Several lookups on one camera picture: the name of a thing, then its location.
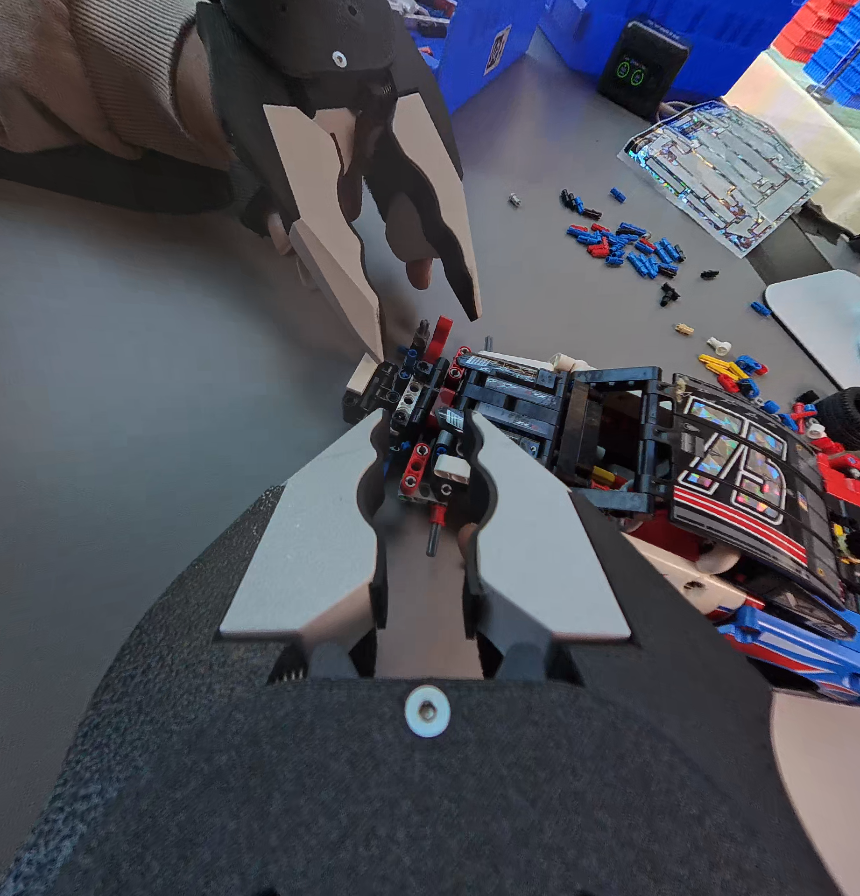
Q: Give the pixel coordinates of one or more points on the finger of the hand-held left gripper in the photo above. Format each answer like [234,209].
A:
[437,161]
[311,182]

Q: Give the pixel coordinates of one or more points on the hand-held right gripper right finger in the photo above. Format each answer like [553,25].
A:
[542,560]

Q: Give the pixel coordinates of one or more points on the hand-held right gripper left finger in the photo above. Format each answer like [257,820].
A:
[311,560]

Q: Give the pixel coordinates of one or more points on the toy brick race car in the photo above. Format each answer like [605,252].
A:
[724,455]

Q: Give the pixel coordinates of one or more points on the person's left forearm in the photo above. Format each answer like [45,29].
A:
[87,70]

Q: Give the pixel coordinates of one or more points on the grey desk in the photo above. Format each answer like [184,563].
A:
[122,420]

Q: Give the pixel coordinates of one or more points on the person's left hand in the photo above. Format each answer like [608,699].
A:
[416,266]

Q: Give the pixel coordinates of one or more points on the blue storage bin with tag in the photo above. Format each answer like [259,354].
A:
[472,42]

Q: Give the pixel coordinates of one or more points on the pile of small toy pins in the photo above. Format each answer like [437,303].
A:
[626,245]

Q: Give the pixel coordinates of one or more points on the black power bank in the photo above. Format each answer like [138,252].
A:
[643,70]

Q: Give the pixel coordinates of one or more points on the heap of mixed toy parts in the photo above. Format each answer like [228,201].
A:
[717,364]

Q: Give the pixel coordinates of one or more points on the black toy connector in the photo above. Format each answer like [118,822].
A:
[669,294]

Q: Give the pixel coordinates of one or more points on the white toy pin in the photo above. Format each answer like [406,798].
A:
[718,344]

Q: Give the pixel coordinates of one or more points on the holographic sticker sheet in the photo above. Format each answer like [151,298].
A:
[724,175]

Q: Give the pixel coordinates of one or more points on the blue plastic crate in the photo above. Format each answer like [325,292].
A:
[738,42]

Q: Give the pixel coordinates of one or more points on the black rubber toy tyre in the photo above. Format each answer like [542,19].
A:
[850,416]

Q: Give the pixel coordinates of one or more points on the stack of red blue crates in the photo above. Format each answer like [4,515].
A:
[843,42]

